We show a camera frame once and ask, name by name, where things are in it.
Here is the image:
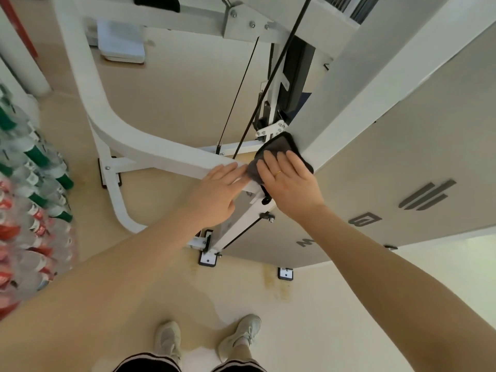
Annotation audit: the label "person's left hand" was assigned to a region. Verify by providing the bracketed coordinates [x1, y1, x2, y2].
[184, 162, 249, 227]

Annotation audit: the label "white flat floor platform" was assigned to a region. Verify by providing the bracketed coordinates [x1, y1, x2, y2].
[97, 21, 146, 65]

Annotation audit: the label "person's right forearm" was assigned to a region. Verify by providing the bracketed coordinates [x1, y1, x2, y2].
[306, 203, 496, 372]

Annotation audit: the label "person's right hand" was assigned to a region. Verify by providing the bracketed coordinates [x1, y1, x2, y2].
[256, 150, 326, 221]

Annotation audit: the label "white vertical pipe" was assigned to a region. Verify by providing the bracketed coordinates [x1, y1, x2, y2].
[0, 11, 53, 98]

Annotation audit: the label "stack of water bottle packs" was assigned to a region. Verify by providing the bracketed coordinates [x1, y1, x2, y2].
[0, 83, 80, 320]

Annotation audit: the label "dark grey cleaning cloth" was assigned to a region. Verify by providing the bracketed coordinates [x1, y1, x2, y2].
[244, 131, 315, 198]

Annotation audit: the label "white gym machine frame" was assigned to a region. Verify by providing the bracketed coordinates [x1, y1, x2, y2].
[50, 0, 496, 282]

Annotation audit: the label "black shorts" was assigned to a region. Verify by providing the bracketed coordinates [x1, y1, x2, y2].
[112, 352, 268, 372]

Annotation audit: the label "white sneaker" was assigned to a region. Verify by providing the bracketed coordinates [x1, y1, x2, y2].
[216, 314, 262, 363]
[154, 320, 182, 365]

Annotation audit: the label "person's left forearm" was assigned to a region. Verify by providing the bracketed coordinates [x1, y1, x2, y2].
[0, 207, 218, 372]

